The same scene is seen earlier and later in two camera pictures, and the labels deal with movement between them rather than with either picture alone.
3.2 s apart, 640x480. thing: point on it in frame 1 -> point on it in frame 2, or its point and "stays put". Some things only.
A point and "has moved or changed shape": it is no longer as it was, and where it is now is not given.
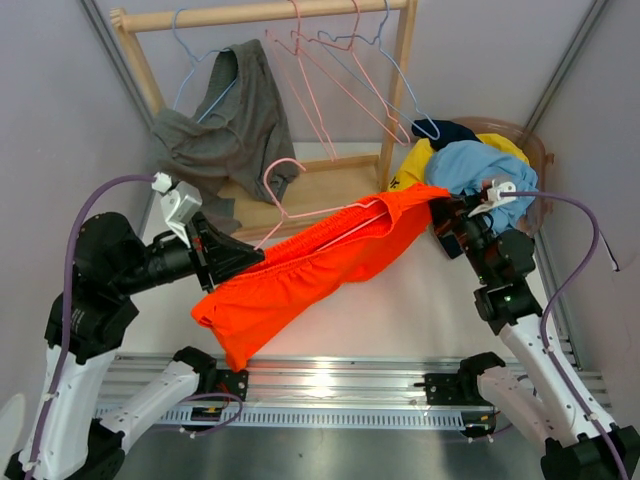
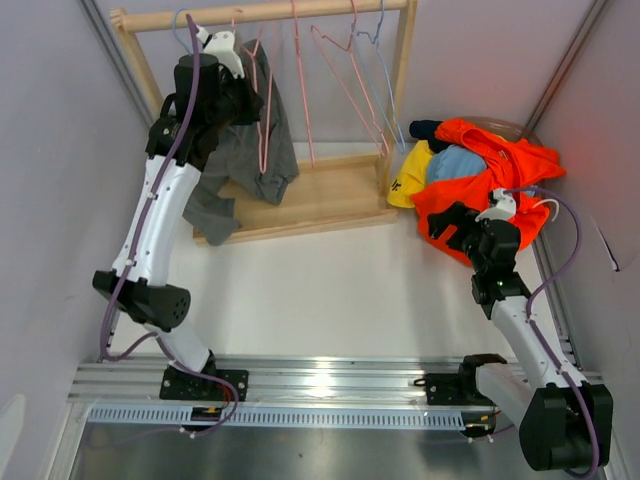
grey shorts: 239,145 stays put
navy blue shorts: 440,133 stays put
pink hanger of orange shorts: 284,215 -> 236,12
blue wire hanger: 393,65 has moved or changed shape
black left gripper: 225,255 -> 249,115
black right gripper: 445,208 stays put
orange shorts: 375,241 -> 491,193
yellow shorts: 413,164 stays put
